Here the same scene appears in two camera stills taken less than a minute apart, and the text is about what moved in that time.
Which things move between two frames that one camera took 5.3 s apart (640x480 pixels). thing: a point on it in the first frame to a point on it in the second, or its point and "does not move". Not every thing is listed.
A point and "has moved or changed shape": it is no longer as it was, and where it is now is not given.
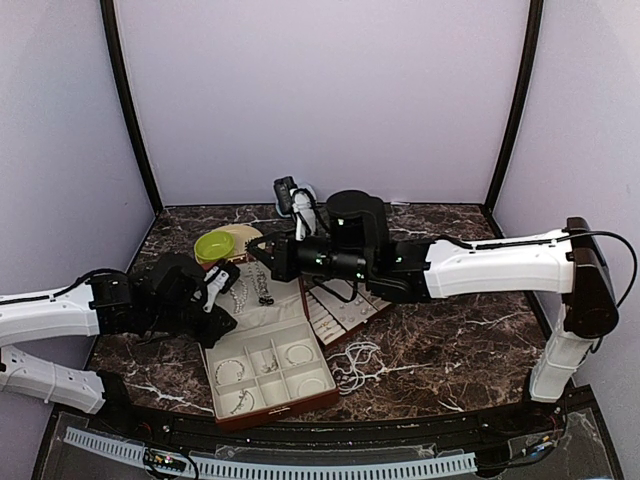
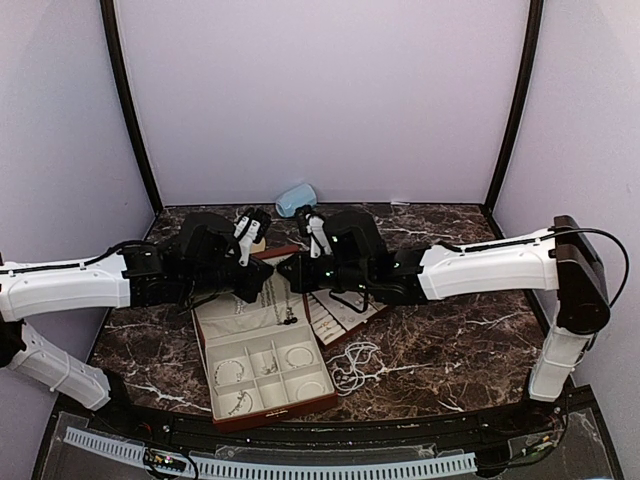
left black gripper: [212, 333] to [259, 271]
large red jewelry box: [271, 361] does not move
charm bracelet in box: [268, 369] does not move
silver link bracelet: [239, 374] does not move
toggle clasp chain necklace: [263, 297] has moved or changed shape
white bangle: [311, 395] has moved or changed shape
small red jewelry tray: [337, 307] does not move
